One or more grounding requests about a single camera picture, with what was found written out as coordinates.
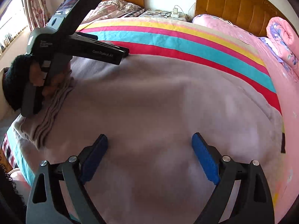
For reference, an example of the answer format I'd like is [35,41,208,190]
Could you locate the rainbow striped blanket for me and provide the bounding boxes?
[5,16,287,187]

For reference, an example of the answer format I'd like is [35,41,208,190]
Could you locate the white power strip charger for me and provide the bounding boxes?
[171,8,179,18]

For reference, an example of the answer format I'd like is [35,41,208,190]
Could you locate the black-rimmed eyeglasses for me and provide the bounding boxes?
[155,10,171,18]

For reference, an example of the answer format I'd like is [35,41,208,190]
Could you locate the floral window curtain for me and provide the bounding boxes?
[23,0,50,31]

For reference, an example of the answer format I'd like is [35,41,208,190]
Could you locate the pink bed sheet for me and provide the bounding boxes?
[193,14,298,223]

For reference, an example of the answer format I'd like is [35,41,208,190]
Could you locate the pink floral crumpled duvet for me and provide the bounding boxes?
[81,0,145,24]

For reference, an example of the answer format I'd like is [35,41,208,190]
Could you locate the barred window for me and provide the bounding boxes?
[0,0,28,55]

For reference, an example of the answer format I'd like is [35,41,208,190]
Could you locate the plaid bed sheet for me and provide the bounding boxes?
[1,134,18,171]

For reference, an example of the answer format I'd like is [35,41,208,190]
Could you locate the left hand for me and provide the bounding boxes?
[29,60,73,99]

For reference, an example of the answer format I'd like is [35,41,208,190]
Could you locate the wooden headboard near bed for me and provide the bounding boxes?
[195,0,287,37]

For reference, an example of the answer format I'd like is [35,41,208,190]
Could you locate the nightstand with floral cloth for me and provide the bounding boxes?
[139,9,187,22]

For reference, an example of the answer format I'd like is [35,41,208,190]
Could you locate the rolled pink floral quilt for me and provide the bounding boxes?
[266,17,298,72]

